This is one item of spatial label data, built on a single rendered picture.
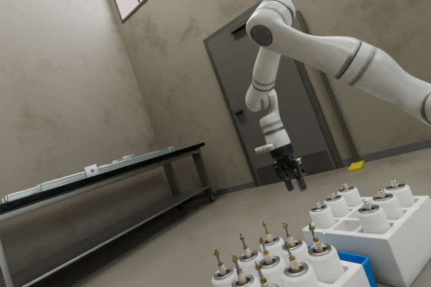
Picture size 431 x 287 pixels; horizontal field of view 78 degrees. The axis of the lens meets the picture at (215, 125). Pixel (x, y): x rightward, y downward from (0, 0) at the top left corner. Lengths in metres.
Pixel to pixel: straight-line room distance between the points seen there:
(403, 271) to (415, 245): 0.14
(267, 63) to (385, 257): 0.81
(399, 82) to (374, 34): 2.52
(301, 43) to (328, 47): 0.06
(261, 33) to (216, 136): 3.30
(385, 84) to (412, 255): 0.77
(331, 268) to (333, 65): 0.62
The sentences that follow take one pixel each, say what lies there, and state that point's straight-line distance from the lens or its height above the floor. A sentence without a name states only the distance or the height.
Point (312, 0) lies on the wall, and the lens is 3.39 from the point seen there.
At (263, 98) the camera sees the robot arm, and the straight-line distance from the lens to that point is 0.88.
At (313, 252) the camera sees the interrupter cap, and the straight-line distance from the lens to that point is 0.99.
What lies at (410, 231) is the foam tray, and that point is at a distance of 1.29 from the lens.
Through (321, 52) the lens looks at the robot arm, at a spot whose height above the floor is 0.79.
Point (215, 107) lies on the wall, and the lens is 3.83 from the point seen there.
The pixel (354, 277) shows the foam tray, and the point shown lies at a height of 0.17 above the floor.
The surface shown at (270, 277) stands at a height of 0.23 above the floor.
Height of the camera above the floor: 0.67
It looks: 5 degrees up
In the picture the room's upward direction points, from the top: 20 degrees counter-clockwise
